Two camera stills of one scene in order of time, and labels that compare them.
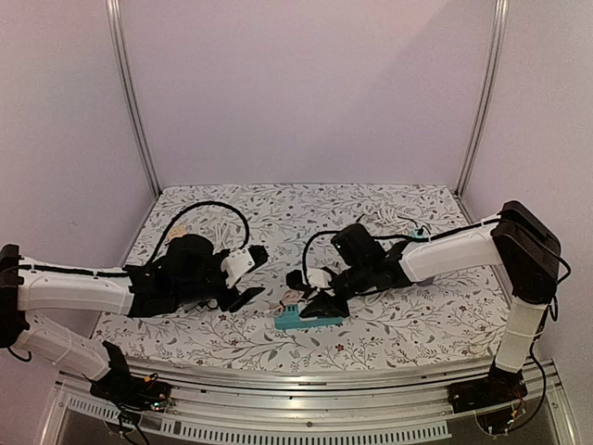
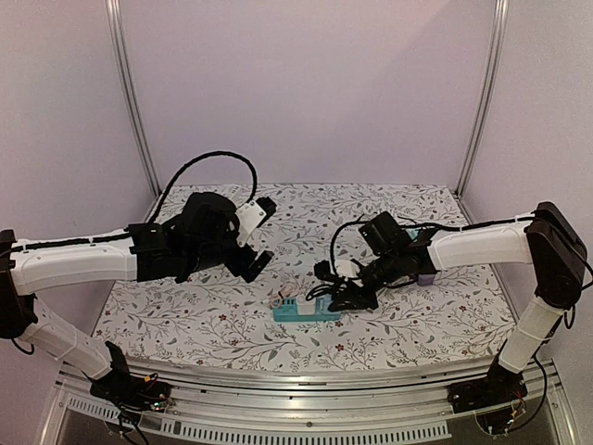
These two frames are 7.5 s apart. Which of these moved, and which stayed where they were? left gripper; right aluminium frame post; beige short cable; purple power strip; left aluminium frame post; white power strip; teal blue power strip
Moved: left gripper; teal blue power strip; beige short cable
Stayed: right aluminium frame post; white power strip; purple power strip; left aluminium frame post
